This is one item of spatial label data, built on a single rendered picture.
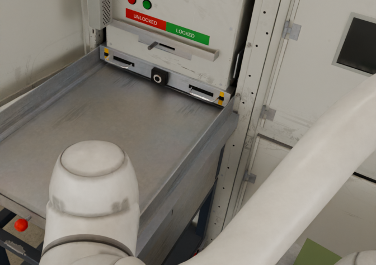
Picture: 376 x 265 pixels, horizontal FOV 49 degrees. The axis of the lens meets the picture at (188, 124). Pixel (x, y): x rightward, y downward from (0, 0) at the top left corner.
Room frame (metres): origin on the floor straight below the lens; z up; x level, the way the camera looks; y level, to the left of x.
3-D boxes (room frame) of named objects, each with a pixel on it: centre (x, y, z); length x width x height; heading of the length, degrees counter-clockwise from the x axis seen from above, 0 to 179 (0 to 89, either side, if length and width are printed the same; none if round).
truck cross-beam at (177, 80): (1.28, 0.11, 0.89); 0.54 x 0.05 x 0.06; 67
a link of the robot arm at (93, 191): (0.31, 0.10, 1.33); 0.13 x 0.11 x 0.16; 8
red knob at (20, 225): (0.62, 0.38, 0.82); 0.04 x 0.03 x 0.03; 157
